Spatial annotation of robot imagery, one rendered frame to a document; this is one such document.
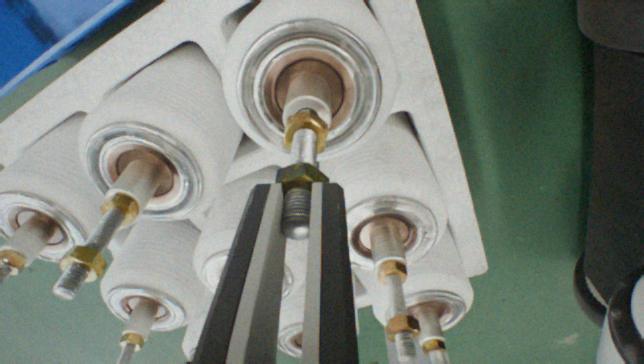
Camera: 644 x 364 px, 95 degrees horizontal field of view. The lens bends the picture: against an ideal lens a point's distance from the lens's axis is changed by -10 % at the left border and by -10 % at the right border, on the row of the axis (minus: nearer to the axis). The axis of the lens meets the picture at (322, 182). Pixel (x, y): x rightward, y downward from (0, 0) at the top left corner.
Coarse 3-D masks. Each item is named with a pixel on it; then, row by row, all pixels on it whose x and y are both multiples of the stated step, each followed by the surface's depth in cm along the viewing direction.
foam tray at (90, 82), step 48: (192, 0) 20; (240, 0) 21; (384, 0) 21; (144, 48) 22; (48, 96) 24; (96, 96) 24; (432, 96) 24; (0, 144) 27; (240, 144) 30; (432, 144) 27; (480, 240) 34
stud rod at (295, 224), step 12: (300, 132) 13; (312, 132) 13; (300, 144) 12; (312, 144) 12; (300, 156) 11; (312, 156) 12; (288, 192) 10; (300, 192) 10; (288, 204) 10; (300, 204) 9; (288, 216) 9; (300, 216) 9; (288, 228) 9; (300, 228) 9
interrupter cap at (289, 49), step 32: (288, 32) 15; (320, 32) 15; (352, 32) 15; (256, 64) 16; (288, 64) 16; (320, 64) 16; (352, 64) 16; (256, 96) 17; (352, 96) 17; (256, 128) 18; (352, 128) 18
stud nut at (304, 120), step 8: (304, 112) 13; (312, 112) 13; (288, 120) 13; (296, 120) 13; (304, 120) 13; (312, 120) 13; (320, 120) 13; (288, 128) 13; (296, 128) 13; (304, 128) 13; (312, 128) 13; (320, 128) 13; (288, 136) 13; (320, 136) 13; (288, 144) 13; (320, 144) 13; (320, 152) 14
